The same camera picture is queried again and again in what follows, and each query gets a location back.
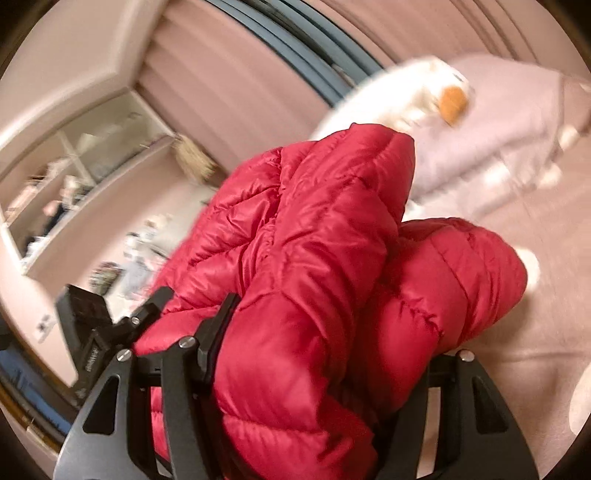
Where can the pink curtain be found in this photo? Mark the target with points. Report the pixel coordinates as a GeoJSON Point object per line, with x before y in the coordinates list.
{"type": "Point", "coordinates": [213, 81]}

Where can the blue curtain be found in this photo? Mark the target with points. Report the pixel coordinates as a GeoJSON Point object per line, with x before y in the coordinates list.
{"type": "Point", "coordinates": [327, 58]}

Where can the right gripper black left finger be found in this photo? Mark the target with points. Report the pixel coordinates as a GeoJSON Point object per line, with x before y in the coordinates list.
{"type": "Point", "coordinates": [111, 436]}

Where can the yellow tassel hanging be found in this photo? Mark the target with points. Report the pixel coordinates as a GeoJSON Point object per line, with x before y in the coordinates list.
{"type": "Point", "coordinates": [196, 165]}

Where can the white goose plush toy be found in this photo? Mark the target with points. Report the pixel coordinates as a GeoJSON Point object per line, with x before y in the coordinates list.
{"type": "Point", "coordinates": [399, 97]}

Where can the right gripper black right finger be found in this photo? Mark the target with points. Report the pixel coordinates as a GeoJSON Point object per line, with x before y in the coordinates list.
{"type": "Point", "coordinates": [478, 437]}

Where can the polka dot bed sheet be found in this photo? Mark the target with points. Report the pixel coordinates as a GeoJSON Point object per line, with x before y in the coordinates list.
{"type": "Point", "coordinates": [539, 355]}

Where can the lilac quilt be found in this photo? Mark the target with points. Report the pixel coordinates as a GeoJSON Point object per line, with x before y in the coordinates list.
{"type": "Point", "coordinates": [521, 118]}

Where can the white wall shelf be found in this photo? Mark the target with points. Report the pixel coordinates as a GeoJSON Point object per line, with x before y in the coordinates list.
{"type": "Point", "coordinates": [44, 188]}

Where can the red down jacket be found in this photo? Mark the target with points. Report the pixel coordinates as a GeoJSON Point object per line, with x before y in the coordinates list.
{"type": "Point", "coordinates": [343, 302]}

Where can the small plush toys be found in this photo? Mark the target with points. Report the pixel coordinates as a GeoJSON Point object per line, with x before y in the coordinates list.
{"type": "Point", "coordinates": [130, 277]}

